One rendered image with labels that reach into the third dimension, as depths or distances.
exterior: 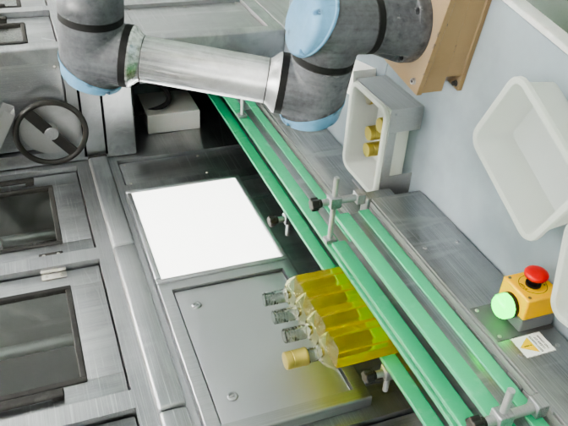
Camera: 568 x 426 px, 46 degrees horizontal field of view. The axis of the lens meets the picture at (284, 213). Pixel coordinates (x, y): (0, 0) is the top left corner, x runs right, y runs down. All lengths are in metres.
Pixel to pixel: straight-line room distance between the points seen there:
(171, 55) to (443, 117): 0.56
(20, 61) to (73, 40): 0.80
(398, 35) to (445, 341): 0.54
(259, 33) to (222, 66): 0.91
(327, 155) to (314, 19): 0.69
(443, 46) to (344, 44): 0.19
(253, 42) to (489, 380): 1.37
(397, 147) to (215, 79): 0.46
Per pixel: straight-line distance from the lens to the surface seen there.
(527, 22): 1.21
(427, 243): 1.36
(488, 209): 1.34
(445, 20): 1.25
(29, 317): 1.69
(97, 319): 1.64
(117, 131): 2.18
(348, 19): 1.20
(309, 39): 1.18
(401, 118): 1.46
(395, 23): 1.24
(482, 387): 1.13
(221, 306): 1.58
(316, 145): 1.85
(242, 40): 2.15
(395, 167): 1.53
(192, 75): 1.27
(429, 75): 1.30
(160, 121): 2.32
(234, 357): 1.47
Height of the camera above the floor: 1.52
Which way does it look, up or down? 19 degrees down
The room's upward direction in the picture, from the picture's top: 100 degrees counter-clockwise
